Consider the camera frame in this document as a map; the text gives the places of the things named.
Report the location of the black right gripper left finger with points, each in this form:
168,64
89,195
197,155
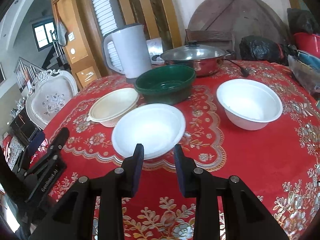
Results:
72,216

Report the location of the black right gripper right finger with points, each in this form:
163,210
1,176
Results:
245,215

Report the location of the white foam bowl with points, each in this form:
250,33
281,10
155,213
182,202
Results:
249,104
158,127

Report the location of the green plastic bowl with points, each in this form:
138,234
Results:
169,84

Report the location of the red patterned sofa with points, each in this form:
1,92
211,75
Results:
12,148

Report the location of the dark wooden sideboard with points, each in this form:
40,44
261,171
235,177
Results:
23,128

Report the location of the white ornate floral chair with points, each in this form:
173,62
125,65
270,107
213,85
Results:
50,92

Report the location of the cream plastic bowl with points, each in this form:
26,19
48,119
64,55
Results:
110,108

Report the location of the steel pot with lid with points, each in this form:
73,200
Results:
205,60

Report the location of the black plastic bag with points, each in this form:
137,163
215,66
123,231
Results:
257,48

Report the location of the white electric kettle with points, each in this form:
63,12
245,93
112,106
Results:
131,48

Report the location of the red plastic bucket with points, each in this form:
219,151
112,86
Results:
308,42

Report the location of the round wooden table top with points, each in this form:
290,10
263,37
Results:
239,18

